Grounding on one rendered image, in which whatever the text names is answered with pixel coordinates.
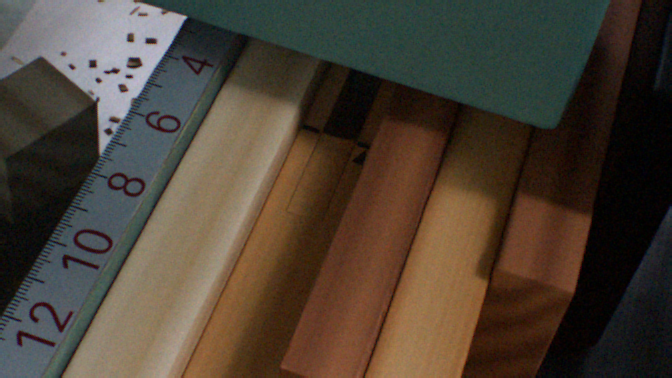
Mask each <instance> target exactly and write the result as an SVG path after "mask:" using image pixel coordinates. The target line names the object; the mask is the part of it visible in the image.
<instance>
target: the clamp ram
mask: <svg viewBox="0 0 672 378"><path fill-rule="evenodd" d="M622 87H623V90H621V95H620V99H619V103H618V107H617V112H616V117H615V121H614V125H613V130H612V134H611V138H610V142H609V148H608V152H607V156H606V160H605V165H604V169H603V174H602V178H601V183H600V187H599V191H598V195H597V201H596V205H595V209H594V214H593V218H592V222H590V227H589V232H588V236H587V240H586V244H585V249H584V254H583V258H582V262H581V267H580V271H579V275H578V280H577V285H576V289H575V293H574V295H573V297H572V299H571V301H570V303H569V306H568V308H567V311H565V313H564V315H563V317H562V319H561V321H560V323H559V325H558V327H557V330H556V333H555V336H558V337H561V338H564V339H568V340H571V341H574V342H577V343H580V344H583V345H586V346H593V347H594V346H595V345H597V344H598V343H599V342H600V340H601V338H602V337H603V334H604V332H605V330H606V328H607V326H608V324H609V322H610V320H611V319H612V317H613V315H614V313H615V311H616V309H617V306H618V304H619V302H620V301H621V299H622V297H624V295H625V293H626V291H627V289H628V287H629V285H630V284H631V282H632V279H633V277H634V275H635V273H636V271H637V269H638V267H639V266H640V264H641V262H642V260H643V258H644V256H645V254H646V251H647V250H648V248H649V246H650V244H652V242H653V240H654V238H655V236H656V234H657V233H658V231H659V229H660V227H661V224H662V222H663V220H664V218H665V216H666V215H667V213H668V211H669V209H670V207H671V205H672V0H643V2H642V7H641V11H640V15H639V19H638V24H637V28H636V33H635V37H634V42H633V46H632V50H631V54H630V60H629V64H628V68H627V72H626V77H625V81H624V85H622Z"/></svg>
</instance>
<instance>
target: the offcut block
mask: <svg viewBox="0 0 672 378"><path fill-rule="evenodd" d="M99 159H100V142H99V119H98V103H97V101H96V100H94V99H93V98H92V97H90V96H89V95H88V94H87V93H86V92H84V91H83V90H82V89H81V87H80V86H78V85H77V84H76V83H75V82H73V81H72V80H71V79H70V78H69V77H67V76H66V75H65V74H63V73H62V72H60V71H59V70H58V69H57V68H56V67H54V66H53V65H52V64H51V63H49V62H48V61H47V60H46V59H45V57H43V56H40V57H39V58H38V59H36V60H34V61H33V62H30V63H28V64H26V65H25V66H23V67H21V68H19V69H18V70H16V71H14V72H12V73H11V74H9V75H7V76H6V77H4V78H2V79H0V213H1V214H2V215H3V216H5V217H6V218H7V219H8V220H9V221H10V222H11V223H12V224H16V223H18V222H19V221H21V220H22V219H24V218H25V217H27V216H28V215H30V214H31V213H33V212H34V211H36V210H38V209H40V208H41V207H43V206H44V205H46V204H47V203H49V202H50V201H52V200H54V199H55V197H57V196H58V195H60V194H61V193H63V192H64V191H66V190H67V189H70V188H71V187H73V186H74V185H76V184H77V183H79V182H80V181H82V180H83V179H85V178H87V177H88V176H89V174H90V173H91V171H92V168H93V167H94V165H95V164H96V162H98V160H99Z"/></svg>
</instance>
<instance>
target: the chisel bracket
mask: <svg viewBox="0 0 672 378"><path fill-rule="evenodd" d="M135 1H139V2H142V3H145V4H149V5H152V6H155V7H159V9H162V10H165V11H168V12H171V13H175V14H179V15H182V16H185V17H188V18H191V19H195V20H198V21H201V22H205V23H208V24H211V25H215V26H218V27H221V28H224V29H227V30H232V31H235V32H238V33H241V34H244V35H247V36H251V37H254V38H258V39H261V41H264V42H268V43H271V44H274V45H277V46H280V47H284V48H288V49H291V50H294V51H297V52H300V53H303V54H308V55H311V56H314V57H317V58H320V59H324V60H327V61H330V62H334V63H337V64H340V65H344V66H347V67H350V69H353V70H356V71H361V72H364V73H367V74H370V75H373V76H376V77H380V78H384V79H387V80H390V81H393V82H396V83H400V84H403V85H406V86H410V87H413V88H417V89H420V90H423V91H426V92H429V94H433V95H437V96H440V97H443V98H446V99H449V100H453V101H456V102H460V103H463V104H466V105H469V106H473V107H476V108H479V109H482V110H486V111H489V112H493V113H496V114H499V115H502V116H505V117H510V119H513V120H516V121H519V122H522V123H525V124H529V125H532V126H535V127H539V128H542V129H554V128H555V127H556V126H557V125H558V124H559V123H560V122H561V121H562V120H563V119H565V118H566V115H567V113H568V110H569V108H570V105H571V103H572V100H573V97H574V95H575V92H576V89H577V86H578V84H579V81H580V78H581V76H582V73H583V71H584V68H585V66H586V63H587V59H588V57H589V54H590V52H591V49H592V47H593V44H594V41H595V39H597V36H598V34H599V30H600V28H601V25H602V22H603V20H604V17H605V15H606V12H607V10H608V7H609V4H610V1H611V0H135Z"/></svg>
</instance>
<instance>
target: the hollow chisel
mask: <svg viewBox="0 0 672 378"><path fill-rule="evenodd" d="M383 80H384V78H380V77H376V76H373V75H370V74H367V73H364V72H361V71H356V70H353V71H352V76H351V82H350V87H349V93H348V99H347V104H346V110H345V115H344V122H343V126H345V127H348V128H351V129H354V130H359V131H362V129H363V126H364V124H365V122H366V118H367V116H368V114H369V111H370V109H371V107H372V104H373V102H374V100H375V98H376V95H377V92H378V90H379V87H380V85H381V83H383Z"/></svg>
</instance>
